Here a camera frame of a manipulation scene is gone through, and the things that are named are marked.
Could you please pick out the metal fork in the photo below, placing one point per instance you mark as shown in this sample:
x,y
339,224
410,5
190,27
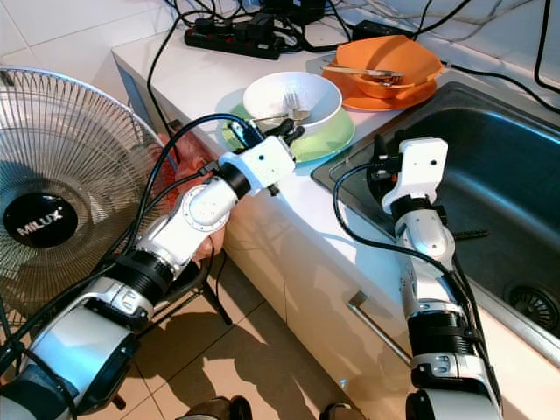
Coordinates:
x,y
289,107

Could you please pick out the white bowl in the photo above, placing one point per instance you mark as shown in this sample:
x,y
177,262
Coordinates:
x,y
293,87

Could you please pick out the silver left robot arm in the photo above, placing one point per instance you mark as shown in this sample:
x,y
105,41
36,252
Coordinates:
x,y
210,210

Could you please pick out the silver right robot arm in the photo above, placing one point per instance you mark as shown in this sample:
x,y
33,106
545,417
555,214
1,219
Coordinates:
x,y
429,245

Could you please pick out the white kitchen cabinet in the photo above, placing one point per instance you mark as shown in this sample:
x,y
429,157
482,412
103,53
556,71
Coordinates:
x,y
315,289

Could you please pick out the orange plate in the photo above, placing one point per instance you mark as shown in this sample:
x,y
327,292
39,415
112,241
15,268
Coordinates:
x,y
389,105

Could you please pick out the green plate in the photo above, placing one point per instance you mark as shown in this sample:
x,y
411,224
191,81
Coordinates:
x,y
332,140

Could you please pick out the pink plastic bag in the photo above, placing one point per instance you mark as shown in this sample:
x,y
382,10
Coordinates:
x,y
184,179

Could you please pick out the orange bowl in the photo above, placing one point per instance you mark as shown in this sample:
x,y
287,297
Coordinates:
x,y
394,52

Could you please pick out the stainless steel sink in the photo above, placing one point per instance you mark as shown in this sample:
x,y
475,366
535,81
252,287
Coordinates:
x,y
507,175

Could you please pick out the small black adapter box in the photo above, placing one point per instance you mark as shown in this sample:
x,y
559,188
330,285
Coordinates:
x,y
373,29

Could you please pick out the large black power adapter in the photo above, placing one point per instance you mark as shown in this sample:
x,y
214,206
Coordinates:
x,y
296,10

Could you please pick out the black metal-framed stool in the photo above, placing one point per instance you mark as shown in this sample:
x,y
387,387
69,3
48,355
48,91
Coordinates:
x,y
214,302

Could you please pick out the silver standing fan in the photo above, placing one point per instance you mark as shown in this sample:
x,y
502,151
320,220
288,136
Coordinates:
x,y
70,149

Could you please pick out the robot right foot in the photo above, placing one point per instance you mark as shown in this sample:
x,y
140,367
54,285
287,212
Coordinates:
x,y
339,412

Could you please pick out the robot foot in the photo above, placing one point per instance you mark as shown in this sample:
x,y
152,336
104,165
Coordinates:
x,y
339,412
219,409

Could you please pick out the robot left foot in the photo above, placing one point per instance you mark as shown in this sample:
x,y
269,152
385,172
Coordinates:
x,y
219,409

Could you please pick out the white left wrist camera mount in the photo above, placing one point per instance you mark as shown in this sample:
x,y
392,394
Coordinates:
x,y
262,164

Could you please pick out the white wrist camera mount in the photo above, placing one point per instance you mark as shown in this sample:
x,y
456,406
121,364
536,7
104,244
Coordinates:
x,y
262,164
420,166

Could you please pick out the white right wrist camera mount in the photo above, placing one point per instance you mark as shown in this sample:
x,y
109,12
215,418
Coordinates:
x,y
420,166

